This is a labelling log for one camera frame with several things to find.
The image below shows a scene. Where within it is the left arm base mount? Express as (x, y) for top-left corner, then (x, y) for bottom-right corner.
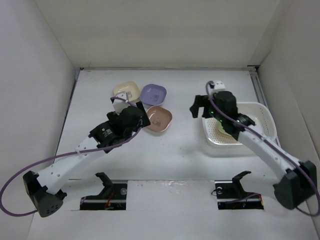
(79, 172), (128, 211)

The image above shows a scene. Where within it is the cream panda plate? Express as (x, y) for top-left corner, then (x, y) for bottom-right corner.
(113, 81), (140, 102)

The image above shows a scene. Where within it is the green panda plate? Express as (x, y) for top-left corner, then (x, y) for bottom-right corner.
(217, 122), (229, 136)

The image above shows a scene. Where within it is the aluminium rail right side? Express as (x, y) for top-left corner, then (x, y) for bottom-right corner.
(243, 67), (280, 145)

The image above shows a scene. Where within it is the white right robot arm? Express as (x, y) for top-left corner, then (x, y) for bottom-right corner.
(189, 90), (320, 210)

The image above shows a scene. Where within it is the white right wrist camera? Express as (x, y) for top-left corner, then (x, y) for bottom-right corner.
(209, 80), (226, 94)

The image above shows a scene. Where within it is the brown panda plate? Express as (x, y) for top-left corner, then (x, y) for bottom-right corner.
(146, 106), (173, 133)

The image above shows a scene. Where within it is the small purple panda plate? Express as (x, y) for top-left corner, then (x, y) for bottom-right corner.
(139, 84), (167, 106)

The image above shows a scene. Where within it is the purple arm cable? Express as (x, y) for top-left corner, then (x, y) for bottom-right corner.
(205, 80), (320, 216)
(0, 96), (143, 216)

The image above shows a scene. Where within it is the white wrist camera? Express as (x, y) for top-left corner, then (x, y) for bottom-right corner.
(111, 91), (129, 115)
(209, 80), (226, 94)

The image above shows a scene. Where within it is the white perforated plastic bin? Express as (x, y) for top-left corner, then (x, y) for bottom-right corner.
(201, 102), (277, 158)

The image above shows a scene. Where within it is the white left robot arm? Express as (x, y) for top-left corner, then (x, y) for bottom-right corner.
(22, 101), (150, 218)

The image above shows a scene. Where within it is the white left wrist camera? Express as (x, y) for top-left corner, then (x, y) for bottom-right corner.
(111, 91), (129, 115)

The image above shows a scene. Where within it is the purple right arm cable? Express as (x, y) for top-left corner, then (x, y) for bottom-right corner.
(205, 80), (320, 216)

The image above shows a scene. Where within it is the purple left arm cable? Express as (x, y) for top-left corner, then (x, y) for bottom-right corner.
(0, 96), (143, 216)

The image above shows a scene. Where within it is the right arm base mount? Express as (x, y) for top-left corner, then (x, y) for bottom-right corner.
(211, 170), (264, 210)

